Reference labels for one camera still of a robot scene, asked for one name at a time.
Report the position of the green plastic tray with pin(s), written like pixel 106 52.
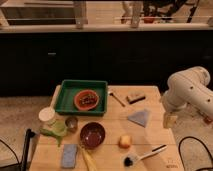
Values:
pixel 64 104

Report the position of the orange bowl with food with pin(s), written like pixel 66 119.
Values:
pixel 86 100

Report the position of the metal spoon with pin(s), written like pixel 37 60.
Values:
pixel 116 98

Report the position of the green cloth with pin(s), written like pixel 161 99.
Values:
pixel 57 130

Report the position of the yellow corn cob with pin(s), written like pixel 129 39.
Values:
pixel 90 163

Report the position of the black and tan block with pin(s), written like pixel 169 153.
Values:
pixel 133 98

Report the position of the black chair left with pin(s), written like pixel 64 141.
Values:
pixel 21 164

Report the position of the small metal cup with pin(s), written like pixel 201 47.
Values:
pixel 72 123

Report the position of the blue sponge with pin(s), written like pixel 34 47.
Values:
pixel 68 159

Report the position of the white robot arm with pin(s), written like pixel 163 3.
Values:
pixel 187 87

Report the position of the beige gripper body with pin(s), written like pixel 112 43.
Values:
pixel 169 120

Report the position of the purple bowl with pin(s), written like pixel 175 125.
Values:
pixel 92 135

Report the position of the blue towel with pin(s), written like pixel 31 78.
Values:
pixel 140 117

